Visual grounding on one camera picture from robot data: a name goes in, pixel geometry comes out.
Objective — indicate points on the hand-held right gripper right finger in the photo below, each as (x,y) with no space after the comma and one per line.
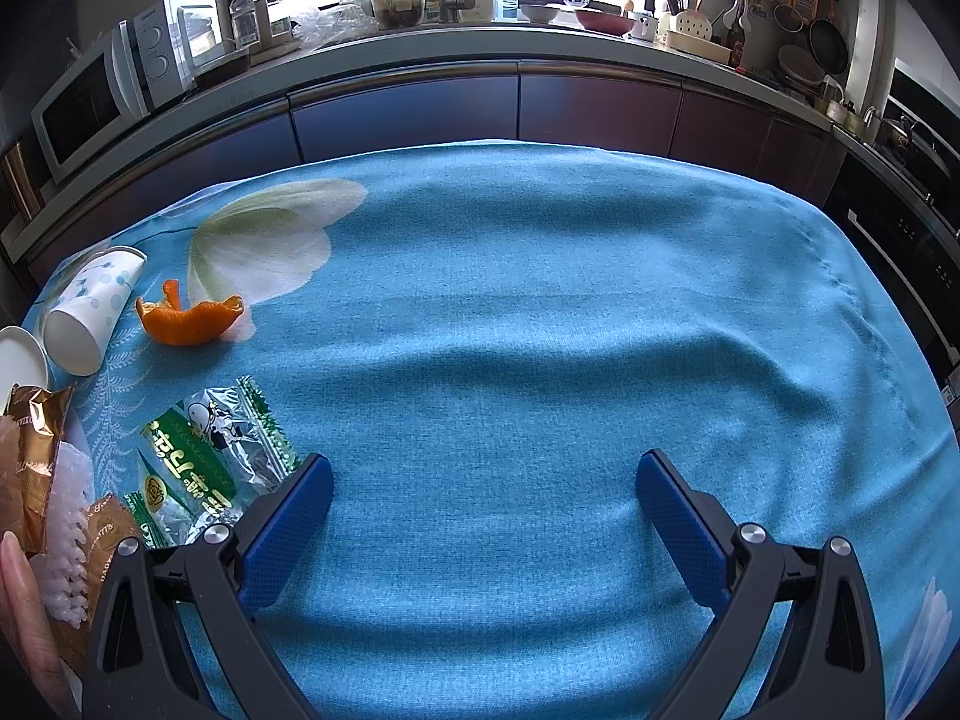
(679,532)

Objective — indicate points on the small patterned bowl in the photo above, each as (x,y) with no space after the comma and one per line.
(576,4)

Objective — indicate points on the person's left hand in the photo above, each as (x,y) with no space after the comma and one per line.
(22,615)

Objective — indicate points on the brown glass bottle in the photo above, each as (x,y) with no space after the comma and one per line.
(735,45)

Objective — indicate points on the small white mug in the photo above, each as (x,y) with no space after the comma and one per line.
(643,26)

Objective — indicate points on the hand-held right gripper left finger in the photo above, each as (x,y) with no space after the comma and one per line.
(289,532)

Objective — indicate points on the glass kettle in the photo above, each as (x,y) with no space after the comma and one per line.
(251,19)

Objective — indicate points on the stacked round plates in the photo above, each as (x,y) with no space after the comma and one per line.
(799,66)

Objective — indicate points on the white bowl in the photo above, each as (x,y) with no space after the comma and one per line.
(538,13)

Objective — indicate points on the bagged food container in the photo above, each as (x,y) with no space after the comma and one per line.
(401,7)

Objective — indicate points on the green candy wrapper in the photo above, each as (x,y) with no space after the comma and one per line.
(195,457)

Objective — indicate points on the black built-in oven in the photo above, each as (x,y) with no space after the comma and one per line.
(900,255)

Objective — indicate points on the purple kitchen counter cabinet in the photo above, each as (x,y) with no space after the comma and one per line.
(480,101)

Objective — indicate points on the black frying pan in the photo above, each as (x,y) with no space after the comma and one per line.
(829,49)

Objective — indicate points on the white perforated utensil holder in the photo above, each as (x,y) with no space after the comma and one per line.
(694,34)

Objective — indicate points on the white microwave oven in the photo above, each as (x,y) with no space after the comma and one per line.
(82,105)

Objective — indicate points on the metal pot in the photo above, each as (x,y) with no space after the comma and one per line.
(894,131)

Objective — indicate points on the metal strainer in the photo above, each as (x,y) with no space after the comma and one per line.
(789,19)

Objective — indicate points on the clear plastic bag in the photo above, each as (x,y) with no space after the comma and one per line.
(330,22)

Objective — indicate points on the white plate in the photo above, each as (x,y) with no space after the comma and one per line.
(19,364)

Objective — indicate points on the copper thermos flask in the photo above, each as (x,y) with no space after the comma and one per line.
(19,180)

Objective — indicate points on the cream kettle base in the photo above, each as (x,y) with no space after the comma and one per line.
(281,41)

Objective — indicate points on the blue floral tablecloth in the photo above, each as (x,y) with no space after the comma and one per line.
(562,352)

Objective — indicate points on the orange peel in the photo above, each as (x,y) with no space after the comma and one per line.
(187,326)

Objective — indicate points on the dark red tray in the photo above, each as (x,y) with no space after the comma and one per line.
(221,67)

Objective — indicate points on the red bowl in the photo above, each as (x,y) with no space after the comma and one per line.
(604,21)

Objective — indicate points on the dotted paper cup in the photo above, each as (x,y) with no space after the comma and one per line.
(90,300)

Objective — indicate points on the gold snack bag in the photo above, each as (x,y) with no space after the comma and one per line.
(34,465)

